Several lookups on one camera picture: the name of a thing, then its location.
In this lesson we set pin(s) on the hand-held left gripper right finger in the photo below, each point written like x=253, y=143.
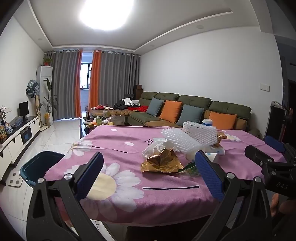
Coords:
x=208, y=176

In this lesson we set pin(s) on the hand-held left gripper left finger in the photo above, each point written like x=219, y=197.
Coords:
x=91, y=176

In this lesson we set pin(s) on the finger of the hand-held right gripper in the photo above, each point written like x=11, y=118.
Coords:
x=274, y=143
x=256, y=154

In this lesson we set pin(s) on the green snack wrapper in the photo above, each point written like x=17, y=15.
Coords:
x=188, y=170

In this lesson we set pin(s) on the white blue-dotted tissue packet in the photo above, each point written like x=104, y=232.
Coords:
x=216, y=151

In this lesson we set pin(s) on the white foam fruit net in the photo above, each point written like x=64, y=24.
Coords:
x=203, y=132
x=182, y=141

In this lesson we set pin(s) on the gold foil wrapper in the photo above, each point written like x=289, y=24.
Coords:
x=161, y=163

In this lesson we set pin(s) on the teal plastic bin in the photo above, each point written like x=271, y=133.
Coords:
x=39, y=166

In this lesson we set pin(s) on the clear plastic bag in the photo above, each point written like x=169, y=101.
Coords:
x=153, y=147

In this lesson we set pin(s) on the person's right hand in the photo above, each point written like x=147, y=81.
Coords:
x=275, y=205

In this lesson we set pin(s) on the dark coffee table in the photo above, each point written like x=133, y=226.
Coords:
x=84, y=129

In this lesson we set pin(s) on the orange cushion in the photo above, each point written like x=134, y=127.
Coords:
x=223, y=120
x=170, y=111

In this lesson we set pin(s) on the pink floral tablecloth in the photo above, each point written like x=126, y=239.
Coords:
x=161, y=197

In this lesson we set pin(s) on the blue cup with white lid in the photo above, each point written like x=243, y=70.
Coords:
x=207, y=122

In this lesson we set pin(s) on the brown snack bag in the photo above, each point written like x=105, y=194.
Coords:
x=118, y=120

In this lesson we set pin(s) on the blue-grey cushion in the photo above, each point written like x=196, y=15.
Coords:
x=154, y=107
x=190, y=115

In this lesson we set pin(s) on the tall plant in yellow vase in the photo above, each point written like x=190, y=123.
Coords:
x=48, y=117

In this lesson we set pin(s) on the white perforated board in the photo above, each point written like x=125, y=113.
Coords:
x=14, y=179

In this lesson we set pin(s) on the pile of clothes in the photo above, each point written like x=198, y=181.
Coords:
x=122, y=104

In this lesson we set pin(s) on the green sofa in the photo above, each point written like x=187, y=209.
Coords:
x=192, y=98

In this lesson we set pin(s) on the white TV cabinet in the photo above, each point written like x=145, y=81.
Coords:
x=16, y=143

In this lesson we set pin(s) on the blue-white wrapped bundle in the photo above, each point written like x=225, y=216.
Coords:
x=16, y=121

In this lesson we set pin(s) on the grey and orange curtain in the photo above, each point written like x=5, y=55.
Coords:
x=66, y=85
x=115, y=81

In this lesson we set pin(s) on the black monitor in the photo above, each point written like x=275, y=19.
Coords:
x=23, y=110

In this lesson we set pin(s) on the brown cardboard box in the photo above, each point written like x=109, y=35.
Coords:
x=138, y=91

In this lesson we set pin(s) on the window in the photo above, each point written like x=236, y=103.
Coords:
x=85, y=74

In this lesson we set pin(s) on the cloth-covered standing fan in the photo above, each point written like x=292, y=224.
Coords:
x=32, y=89

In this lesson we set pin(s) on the vase of dried flowers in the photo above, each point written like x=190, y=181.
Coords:
x=3, y=115

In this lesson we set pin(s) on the white standing air conditioner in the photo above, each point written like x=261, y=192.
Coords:
x=42, y=74

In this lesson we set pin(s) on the small potted plant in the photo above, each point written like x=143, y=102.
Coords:
x=47, y=61

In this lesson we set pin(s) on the round ceiling light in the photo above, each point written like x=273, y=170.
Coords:
x=106, y=14

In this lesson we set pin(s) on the dark folded frame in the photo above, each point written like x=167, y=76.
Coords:
x=274, y=120

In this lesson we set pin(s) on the white wall switch plate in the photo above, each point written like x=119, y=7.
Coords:
x=264, y=87

